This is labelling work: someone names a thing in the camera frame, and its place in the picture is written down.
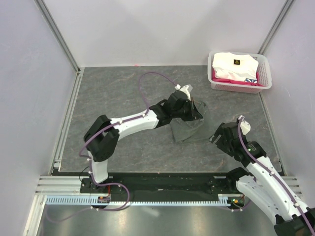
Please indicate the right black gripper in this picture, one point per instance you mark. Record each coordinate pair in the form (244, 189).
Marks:
(219, 142)

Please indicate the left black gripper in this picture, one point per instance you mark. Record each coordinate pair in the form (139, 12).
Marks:
(194, 113)

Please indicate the grey cloth napkin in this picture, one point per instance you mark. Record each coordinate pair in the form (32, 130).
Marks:
(188, 132)

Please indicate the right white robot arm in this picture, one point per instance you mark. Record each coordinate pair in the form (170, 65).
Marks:
(258, 180)

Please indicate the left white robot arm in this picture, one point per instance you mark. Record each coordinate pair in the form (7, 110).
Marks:
(102, 137)

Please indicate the pink folded cloth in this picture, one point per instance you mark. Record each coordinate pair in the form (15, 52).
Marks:
(229, 81)

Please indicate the white folded shirt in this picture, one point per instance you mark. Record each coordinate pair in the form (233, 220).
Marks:
(241, 68)

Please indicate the white plastic basket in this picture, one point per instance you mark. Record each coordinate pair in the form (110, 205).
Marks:
(263, 72)

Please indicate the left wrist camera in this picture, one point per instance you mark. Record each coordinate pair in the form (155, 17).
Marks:
(185, 89)

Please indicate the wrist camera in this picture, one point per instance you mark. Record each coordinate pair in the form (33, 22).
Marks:
(185, 89)
(245, 127)

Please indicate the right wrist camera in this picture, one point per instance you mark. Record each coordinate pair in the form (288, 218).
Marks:
(245, 127)

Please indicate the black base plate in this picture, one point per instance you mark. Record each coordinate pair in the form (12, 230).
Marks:
(165, 186)

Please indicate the light blue cable duct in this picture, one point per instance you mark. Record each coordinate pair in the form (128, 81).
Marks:
(95, 200)

